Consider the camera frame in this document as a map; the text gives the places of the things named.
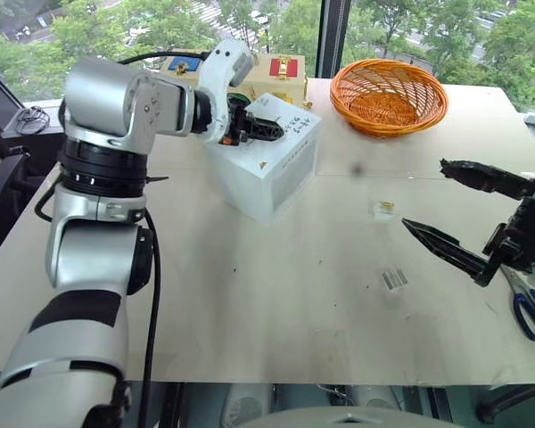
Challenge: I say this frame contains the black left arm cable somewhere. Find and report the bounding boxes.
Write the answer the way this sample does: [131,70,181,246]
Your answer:
[34,50,211,428]

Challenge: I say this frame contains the orange wicker basket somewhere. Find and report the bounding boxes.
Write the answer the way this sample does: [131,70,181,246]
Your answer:
[329,57,449,139]

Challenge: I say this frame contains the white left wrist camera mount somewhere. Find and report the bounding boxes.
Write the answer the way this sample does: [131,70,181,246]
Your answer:
[197,38,256,144]

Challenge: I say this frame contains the grey rounded shapes under table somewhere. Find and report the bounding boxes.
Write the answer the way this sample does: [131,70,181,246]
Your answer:
[222,383,432,428]

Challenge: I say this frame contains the black window frame post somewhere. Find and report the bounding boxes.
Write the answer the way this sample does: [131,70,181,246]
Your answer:
[317,0,352,79]

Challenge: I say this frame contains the gold coin in clear case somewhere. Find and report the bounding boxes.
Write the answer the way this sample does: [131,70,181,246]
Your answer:
[367,198,396,223]

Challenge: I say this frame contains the wooden box with coloured latches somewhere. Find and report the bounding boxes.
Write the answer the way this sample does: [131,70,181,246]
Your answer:
[160,47,309,109]

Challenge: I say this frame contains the black stand leg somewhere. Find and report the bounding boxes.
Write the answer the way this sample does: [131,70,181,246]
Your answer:
[475,384,535,425]

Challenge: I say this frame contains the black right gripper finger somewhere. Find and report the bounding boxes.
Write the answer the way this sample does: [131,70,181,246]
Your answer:
[439,156,535,201]
[400,217,497,288]

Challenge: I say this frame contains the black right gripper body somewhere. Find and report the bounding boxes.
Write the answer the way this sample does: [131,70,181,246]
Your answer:
[481,197,535,276]

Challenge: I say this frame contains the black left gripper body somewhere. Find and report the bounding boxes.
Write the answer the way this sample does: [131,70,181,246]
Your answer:
[221,93,252,147]

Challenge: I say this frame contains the blue handled scissors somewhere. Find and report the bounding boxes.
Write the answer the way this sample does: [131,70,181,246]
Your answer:
[500,265,535,343]

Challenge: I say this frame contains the clear coin case with barcode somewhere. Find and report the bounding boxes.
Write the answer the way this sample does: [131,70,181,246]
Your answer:
[379,267,409,294]

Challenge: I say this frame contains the white box with slot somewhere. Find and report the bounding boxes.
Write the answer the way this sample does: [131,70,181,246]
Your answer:
[203,92,324,226]

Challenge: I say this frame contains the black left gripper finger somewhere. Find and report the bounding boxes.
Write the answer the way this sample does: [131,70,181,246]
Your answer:
[246,111,288,132]
[246,127,288,144]

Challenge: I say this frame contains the black office chair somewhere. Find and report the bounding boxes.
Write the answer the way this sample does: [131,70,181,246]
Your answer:
[0,104,50,216]

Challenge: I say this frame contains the tangled black cord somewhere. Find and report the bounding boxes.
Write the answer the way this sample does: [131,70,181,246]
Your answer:
[14,105,51,136]

